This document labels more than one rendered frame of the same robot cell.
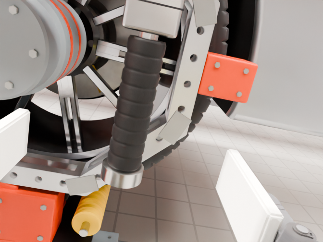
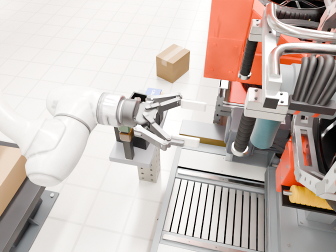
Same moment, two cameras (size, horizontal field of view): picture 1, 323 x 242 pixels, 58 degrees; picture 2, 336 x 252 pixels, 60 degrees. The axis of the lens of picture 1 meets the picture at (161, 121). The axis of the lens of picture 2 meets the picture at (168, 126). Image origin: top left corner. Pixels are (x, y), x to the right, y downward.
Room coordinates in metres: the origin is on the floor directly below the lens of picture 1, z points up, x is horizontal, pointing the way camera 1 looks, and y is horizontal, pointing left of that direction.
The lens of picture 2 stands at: (0.25, -0.51, 1.38)
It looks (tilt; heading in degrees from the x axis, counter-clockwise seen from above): 47 degrees down; 108
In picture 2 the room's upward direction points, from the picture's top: straight up
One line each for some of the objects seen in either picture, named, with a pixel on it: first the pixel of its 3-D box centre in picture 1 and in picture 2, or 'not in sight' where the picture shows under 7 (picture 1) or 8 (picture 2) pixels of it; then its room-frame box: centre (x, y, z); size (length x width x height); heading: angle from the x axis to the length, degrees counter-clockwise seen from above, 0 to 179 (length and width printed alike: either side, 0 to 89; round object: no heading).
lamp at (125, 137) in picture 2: not in sight; (126, 133); (-0.11, 0.11, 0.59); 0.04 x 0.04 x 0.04; 6
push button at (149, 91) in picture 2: not in sight; (153, 94); (-0.15, 0.48, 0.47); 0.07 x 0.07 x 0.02; 6
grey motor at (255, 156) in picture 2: not in sight; (266, 144); (0.43, 0.53, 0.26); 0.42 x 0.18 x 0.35; 6
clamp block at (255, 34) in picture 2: not in sight; (265, 30); (0.27, 0.37, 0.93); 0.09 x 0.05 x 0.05; 6
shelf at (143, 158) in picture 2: not in sight; (143, 124); (-0.13, 0.31, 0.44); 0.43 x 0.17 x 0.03; 96
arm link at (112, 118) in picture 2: not in sight; (114, 110); (-0.07, -0.01, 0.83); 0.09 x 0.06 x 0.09; 96
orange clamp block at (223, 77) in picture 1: (223, 76); not in sight; (0.53, -0.09, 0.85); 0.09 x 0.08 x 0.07; 96
